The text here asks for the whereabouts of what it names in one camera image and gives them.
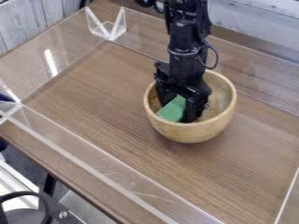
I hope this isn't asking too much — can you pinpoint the black table leg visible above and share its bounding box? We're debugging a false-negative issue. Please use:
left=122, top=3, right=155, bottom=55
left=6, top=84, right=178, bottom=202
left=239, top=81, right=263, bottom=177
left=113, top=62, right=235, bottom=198
left=43, top=174, right=57, bottom=196

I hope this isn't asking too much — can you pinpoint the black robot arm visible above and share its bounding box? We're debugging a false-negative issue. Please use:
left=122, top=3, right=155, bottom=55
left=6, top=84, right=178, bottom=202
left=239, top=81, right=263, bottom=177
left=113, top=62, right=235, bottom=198
left=135, top=0, right=219, bottom=123

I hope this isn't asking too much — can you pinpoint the green rectangular block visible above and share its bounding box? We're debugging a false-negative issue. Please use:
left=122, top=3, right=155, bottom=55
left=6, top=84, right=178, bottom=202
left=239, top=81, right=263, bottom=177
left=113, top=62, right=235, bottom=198
left=157, top=95, right=186, bottom=123

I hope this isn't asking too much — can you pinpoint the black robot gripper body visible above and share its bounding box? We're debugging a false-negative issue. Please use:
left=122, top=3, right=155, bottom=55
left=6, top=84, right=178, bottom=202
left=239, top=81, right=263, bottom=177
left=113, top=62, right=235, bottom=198
left=154, top=49, right=211, bottom=97

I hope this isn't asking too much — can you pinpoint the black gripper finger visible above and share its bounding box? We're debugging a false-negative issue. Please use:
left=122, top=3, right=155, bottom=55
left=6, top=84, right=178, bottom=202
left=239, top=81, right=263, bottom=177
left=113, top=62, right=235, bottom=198
left=182, top=94, right=210, bottom=123
left=155, top=81, right=175, bottom=106

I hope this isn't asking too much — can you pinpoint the light brown wooden bowl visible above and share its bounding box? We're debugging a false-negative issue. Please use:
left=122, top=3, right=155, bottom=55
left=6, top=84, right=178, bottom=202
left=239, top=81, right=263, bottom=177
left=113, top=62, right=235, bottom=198
left=143, top=70, right=238, bottom=144

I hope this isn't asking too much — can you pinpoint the clear acrylic tray enclosure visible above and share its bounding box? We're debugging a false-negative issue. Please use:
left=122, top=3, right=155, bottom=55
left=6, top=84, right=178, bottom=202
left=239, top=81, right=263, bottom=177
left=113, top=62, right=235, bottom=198
left=0, top=2, right=299, bottom=224

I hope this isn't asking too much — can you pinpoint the black cable loop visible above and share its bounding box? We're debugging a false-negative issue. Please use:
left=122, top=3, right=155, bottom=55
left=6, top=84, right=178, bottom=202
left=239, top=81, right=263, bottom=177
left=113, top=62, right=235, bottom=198
left=0, top=191, right=54, bottom=224

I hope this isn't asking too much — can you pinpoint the blue object at left edge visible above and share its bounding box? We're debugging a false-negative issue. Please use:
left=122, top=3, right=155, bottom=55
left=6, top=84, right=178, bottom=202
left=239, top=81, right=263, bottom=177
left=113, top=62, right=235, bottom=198
left=0, top=93, right=15, bottom=102

